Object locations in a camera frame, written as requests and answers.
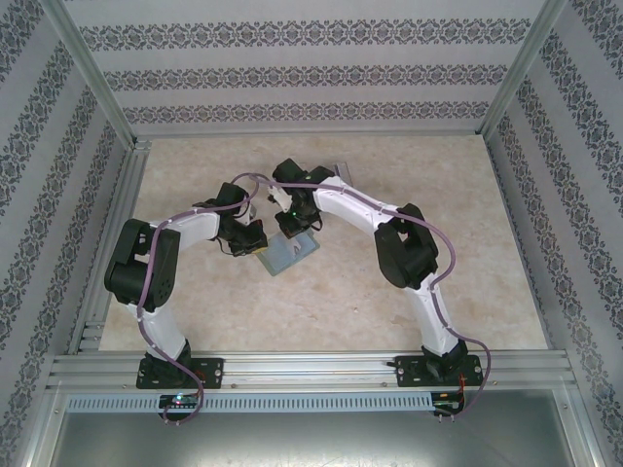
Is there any long aluminium mounting rail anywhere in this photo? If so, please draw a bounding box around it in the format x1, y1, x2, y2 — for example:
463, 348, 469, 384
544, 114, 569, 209
46, 350, 580, 391

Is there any thin aluminium wall beam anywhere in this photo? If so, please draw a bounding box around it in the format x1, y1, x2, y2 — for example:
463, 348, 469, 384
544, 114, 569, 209
133, 126, 486, 141

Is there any plain aluminium side rail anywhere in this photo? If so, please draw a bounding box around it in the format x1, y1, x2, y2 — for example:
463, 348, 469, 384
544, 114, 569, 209
484, 133, 578, 356

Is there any aluminium frame leg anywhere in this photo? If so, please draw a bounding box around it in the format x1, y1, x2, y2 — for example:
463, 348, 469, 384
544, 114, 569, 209
552, 383, 603, 467
14, 381, 69, 467

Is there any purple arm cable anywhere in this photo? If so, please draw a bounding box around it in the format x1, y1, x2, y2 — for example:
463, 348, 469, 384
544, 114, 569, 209
134, 172, 267, 429
262, 177, 494, 422

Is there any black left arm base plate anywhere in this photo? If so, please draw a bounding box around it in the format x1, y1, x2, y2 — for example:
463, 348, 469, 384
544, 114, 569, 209
135, 357, 226, 390

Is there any grey slotted cable duct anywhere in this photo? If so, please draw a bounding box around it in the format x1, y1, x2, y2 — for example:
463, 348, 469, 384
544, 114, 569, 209
65, 391, 435, 414

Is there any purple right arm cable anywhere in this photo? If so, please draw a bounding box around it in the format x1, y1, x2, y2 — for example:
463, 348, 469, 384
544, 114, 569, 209
262, 177, 494, 422

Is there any circuit board with green light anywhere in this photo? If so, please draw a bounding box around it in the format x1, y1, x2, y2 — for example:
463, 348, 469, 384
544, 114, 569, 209
159, 393, 202, 409

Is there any aluminium side rail with slots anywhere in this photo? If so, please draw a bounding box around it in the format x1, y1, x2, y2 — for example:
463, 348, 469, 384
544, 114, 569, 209
66, 138, 155, 355

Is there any green card holder wallet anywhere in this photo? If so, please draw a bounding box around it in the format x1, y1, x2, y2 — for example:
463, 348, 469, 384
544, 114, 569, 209
256, 231, 322, 279

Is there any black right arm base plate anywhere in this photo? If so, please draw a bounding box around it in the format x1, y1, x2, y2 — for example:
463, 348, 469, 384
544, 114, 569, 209
394, 353, 486, 389

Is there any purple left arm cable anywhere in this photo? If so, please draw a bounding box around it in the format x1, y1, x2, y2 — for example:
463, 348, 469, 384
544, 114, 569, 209
134, 172, 267, 429

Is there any aluminium frame post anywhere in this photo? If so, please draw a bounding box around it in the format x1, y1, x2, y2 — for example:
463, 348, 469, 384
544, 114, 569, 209
44, 0, 138, 145
478, 0, 571, 140

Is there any grey metal sheet panel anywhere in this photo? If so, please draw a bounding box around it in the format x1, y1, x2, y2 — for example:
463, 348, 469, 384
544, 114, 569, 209
48, 412, 585, 467

